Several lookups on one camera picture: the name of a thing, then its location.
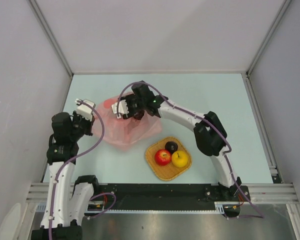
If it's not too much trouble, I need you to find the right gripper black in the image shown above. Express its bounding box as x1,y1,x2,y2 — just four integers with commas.
118,94,146,120

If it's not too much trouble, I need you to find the pink plastic bag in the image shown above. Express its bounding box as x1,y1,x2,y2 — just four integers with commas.
96,96,162,151

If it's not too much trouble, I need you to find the dark fake mangosteen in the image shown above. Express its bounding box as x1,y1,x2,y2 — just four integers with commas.
164,141,179,154

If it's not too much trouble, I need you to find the red fake apple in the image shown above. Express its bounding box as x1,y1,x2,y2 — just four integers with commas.
154,149,172,166

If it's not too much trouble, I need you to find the yellow fake apple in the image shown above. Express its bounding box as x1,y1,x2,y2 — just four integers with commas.
171,150,189,168

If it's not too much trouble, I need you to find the woven bamboo tray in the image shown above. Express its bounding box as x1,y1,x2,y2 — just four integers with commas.
145,136,192,181

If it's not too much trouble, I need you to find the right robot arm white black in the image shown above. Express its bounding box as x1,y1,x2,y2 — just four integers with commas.
116,81,242,201

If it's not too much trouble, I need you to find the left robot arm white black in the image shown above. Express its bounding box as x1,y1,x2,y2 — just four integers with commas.
31,110,101,240

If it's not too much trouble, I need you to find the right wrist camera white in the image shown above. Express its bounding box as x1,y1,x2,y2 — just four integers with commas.
111,99,130,119

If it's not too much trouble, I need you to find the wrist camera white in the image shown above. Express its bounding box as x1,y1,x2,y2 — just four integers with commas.
75,98,96,122
111,99,130,119

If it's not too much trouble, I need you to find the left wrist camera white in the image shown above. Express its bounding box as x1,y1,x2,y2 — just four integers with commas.
75,98,96,122

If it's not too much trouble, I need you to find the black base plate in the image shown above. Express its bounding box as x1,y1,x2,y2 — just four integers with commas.
98,183,250,211

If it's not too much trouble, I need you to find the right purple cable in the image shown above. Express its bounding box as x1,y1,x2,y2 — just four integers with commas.
116,81,265,220

